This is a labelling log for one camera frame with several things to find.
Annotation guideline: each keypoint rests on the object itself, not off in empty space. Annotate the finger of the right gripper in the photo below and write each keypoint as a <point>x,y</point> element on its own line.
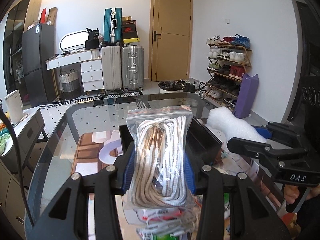
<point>262,151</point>
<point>265,131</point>

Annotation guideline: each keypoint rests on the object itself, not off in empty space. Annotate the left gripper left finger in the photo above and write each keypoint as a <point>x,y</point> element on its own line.
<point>66,216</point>

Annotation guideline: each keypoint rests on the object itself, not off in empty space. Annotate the white bubble wrap foam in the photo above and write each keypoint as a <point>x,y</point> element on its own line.
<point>223,120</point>

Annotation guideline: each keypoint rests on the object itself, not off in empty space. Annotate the green white medicine packet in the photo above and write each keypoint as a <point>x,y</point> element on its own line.
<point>184,227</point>

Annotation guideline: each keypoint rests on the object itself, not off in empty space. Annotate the bag of striped white cords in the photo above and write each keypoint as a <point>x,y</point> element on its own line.
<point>159,136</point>

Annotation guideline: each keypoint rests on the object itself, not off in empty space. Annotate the person's right hand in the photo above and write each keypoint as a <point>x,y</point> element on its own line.
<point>291,193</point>

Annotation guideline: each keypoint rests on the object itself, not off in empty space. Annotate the purple paper bag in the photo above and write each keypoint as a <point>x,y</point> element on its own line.
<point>246,97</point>

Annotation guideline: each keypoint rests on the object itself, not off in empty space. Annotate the black cardboard box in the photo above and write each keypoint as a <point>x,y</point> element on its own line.
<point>201,147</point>

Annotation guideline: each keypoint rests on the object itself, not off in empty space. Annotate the anime printed desk mat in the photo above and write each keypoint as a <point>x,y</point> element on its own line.
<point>95,151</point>

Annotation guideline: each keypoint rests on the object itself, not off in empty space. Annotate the white red wet wipes pack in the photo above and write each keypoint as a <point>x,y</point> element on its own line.
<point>160,213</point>

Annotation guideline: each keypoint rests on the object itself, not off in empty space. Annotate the shoe rack with shoes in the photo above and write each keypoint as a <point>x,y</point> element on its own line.
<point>228,62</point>

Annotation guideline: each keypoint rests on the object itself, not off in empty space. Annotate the grey side cabinet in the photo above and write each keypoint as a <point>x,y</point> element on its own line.
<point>27,132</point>

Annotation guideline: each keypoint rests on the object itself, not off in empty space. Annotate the white electric kettle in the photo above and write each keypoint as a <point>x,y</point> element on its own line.
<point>15,106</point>

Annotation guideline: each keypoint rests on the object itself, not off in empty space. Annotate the grey white woven basket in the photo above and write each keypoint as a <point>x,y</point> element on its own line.
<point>70,84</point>

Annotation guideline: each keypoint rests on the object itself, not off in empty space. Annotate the wooden door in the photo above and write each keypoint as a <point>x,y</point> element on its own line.
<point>170,37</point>

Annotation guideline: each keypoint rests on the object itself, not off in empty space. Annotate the silver aluminium suitcase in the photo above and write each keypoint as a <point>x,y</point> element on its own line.
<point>132,67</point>

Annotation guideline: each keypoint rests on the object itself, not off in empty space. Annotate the white dressing table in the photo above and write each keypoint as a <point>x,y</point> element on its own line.
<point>87,63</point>

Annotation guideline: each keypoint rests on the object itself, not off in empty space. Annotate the white suitcase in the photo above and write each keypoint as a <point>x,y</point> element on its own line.
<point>111,67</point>

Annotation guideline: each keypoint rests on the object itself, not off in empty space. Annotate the oval vanity mirror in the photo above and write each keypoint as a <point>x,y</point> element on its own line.
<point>73,41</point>

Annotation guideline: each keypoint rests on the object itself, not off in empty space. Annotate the stack of shoe boxes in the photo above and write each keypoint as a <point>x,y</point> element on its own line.
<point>129,31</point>

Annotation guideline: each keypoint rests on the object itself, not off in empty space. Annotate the black bag on dresser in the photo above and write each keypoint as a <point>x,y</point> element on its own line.
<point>93,39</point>

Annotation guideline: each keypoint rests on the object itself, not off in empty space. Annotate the black refrigerator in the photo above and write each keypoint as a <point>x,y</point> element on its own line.
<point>37,48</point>

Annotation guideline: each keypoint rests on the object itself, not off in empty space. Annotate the teal suitcase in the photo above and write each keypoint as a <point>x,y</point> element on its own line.
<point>112,25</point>

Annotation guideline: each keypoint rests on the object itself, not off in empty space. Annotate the dark glass display cabinet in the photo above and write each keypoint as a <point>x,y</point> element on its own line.
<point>20,17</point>

